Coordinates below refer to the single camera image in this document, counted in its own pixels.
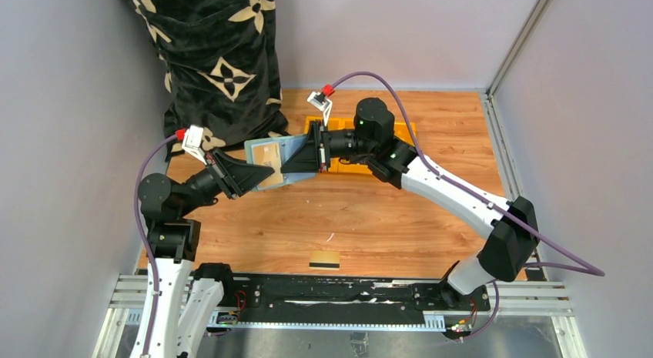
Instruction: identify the black floral blanket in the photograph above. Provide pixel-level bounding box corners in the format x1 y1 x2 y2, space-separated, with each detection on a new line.
123 0 289 151

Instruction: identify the middle yellow bin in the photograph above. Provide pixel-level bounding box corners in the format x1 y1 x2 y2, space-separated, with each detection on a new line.
304 116 370 175

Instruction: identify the right yellow bin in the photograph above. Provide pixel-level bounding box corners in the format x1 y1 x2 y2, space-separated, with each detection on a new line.
393 122 414 146

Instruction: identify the yellow bin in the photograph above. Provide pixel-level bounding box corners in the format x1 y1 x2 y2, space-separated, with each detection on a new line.
393 122 414 146
304 116 370 175

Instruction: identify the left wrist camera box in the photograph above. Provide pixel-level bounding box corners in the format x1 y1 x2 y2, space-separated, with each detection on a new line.
181 125 206 165

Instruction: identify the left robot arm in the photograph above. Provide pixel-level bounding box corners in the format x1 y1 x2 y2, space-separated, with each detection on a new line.
131 149 274 357

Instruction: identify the tan card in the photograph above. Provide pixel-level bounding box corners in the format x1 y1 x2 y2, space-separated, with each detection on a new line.
308 250 340 269
253 142 283 190

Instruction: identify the aluminium frame rail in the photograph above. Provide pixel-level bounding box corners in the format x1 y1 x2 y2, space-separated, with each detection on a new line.
92 273 588 358

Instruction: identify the green card holder wallet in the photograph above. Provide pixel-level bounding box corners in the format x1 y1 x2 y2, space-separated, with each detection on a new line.
244 135 316 191

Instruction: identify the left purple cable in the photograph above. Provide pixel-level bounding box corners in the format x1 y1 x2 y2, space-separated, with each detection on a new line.
133 129 187 358

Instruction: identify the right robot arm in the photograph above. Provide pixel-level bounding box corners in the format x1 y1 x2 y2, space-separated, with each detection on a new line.
281 98 539 295

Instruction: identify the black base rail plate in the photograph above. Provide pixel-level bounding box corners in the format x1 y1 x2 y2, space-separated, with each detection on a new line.
218 273 491 326

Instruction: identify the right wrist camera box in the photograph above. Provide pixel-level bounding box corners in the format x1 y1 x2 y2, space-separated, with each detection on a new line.
306 91 333 126

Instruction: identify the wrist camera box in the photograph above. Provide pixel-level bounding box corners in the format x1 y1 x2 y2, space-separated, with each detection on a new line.
306 91 333 126
181 125 206 165

